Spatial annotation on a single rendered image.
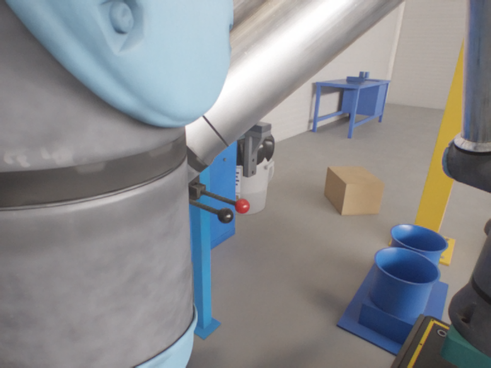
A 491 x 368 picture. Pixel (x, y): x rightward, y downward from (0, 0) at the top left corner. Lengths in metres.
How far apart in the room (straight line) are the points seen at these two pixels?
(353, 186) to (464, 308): 2.16
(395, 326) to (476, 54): 1.26
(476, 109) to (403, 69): 9.71
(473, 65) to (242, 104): 0.91
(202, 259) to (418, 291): 1.00
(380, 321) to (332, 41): 1.67
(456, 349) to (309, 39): 0.67
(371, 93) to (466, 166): 5.78
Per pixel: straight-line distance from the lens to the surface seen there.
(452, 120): 2.43
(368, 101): 6.95
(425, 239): 2.20
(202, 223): 1.39
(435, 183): 2.53
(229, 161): 2.18
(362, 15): 0.27
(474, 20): 1.06
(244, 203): 0.73
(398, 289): 1.72
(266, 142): 2.58
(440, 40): 10.69
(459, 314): 0.80
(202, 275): 1.54
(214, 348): 1.71
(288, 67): 0.24
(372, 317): 1.85
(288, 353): 1.71
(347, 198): 2.89
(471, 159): 1.19
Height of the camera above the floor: 1.30
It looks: 23 degrees down
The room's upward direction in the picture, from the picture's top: 2 degrees clockwise
